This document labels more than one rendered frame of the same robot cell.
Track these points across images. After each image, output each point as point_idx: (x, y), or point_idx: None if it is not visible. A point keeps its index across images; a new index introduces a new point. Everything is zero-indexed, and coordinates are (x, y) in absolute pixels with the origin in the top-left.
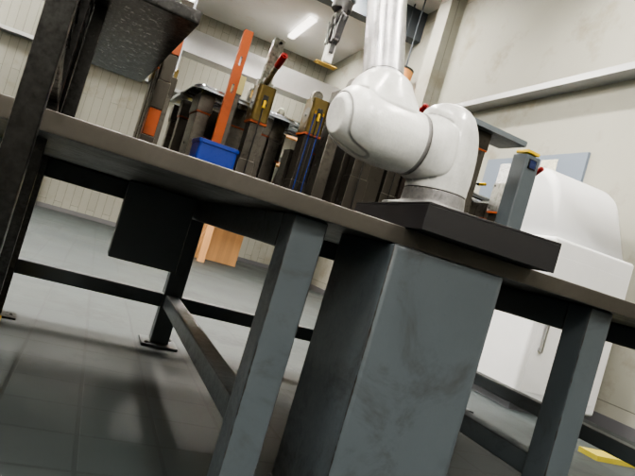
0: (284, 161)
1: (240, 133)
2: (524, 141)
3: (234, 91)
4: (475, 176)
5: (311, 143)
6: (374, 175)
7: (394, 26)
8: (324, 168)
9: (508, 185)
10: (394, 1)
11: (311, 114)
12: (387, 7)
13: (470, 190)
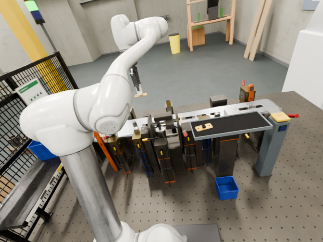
0: None
1: (123, 138)
2: (269, 126)
3: (103, 144)
4: (234, 150)
5: (142, 154)
6: (177, 155)
7: (91, 221)
8: (153, 161)
9: (266, 136)
10: (83, 203)
11: (135, 145)
12: (82, 207)
13: (232, 157)
